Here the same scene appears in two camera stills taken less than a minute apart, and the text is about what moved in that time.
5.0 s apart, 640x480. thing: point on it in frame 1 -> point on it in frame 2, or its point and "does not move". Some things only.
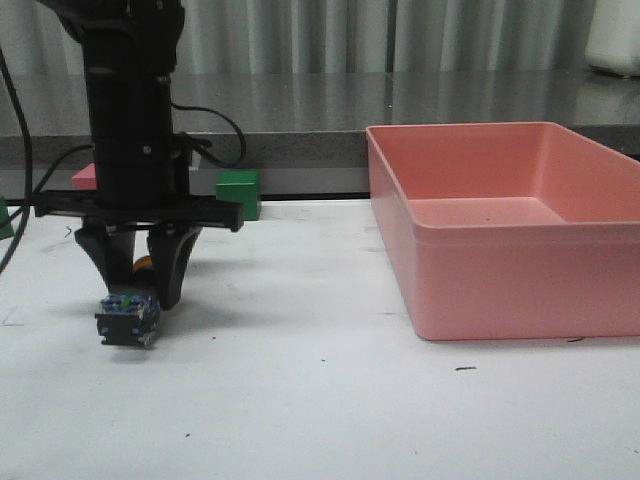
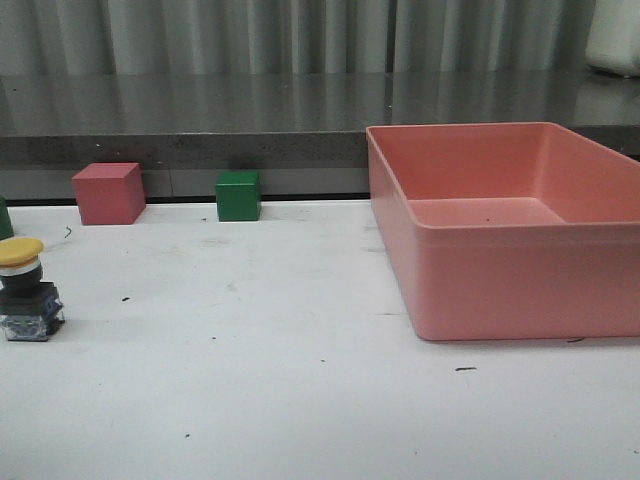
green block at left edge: x=6 y=231 does not move
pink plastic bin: x=500 y=231 does not move
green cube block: x=241 y=186 does not move
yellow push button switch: x=128 y=320 -> x=30 y=308
